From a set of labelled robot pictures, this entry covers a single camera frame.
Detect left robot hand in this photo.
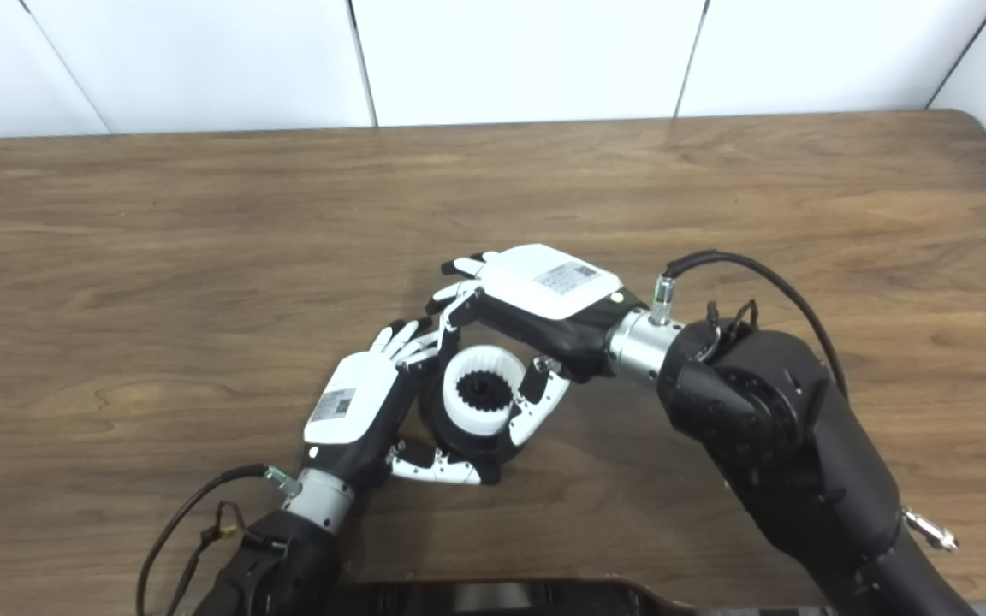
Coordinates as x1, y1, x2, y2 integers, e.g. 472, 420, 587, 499
300, 318, 502, 490

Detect thin left arm wire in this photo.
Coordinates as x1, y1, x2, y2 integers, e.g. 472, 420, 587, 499
166, 500, 241, 616

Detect thin right arm wire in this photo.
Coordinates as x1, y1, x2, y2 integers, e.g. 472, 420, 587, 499
707, 299, 759, 343

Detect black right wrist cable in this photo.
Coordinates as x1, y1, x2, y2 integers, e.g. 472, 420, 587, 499
662, 250, 849, 399

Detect round black part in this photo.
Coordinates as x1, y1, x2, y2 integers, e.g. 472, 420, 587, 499
419, 359, 528, 467

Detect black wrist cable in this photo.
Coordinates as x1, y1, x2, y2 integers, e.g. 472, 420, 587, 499
135, 464, 288, 616
662, 250, 849, 399

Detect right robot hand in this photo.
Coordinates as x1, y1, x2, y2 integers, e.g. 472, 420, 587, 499
425, 244, 648, 447

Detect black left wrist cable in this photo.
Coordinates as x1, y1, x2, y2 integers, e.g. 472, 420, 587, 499
135, 464, 288, 616

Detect thin arm wire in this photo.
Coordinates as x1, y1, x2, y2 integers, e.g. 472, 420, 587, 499
707, 299, 759, 343
166, 500, 241, 616

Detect black Philips monitor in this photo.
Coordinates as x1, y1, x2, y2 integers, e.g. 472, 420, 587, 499
347, 579, 691, 616

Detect white ring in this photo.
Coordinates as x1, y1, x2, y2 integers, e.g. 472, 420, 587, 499
442, 345, 526, 433

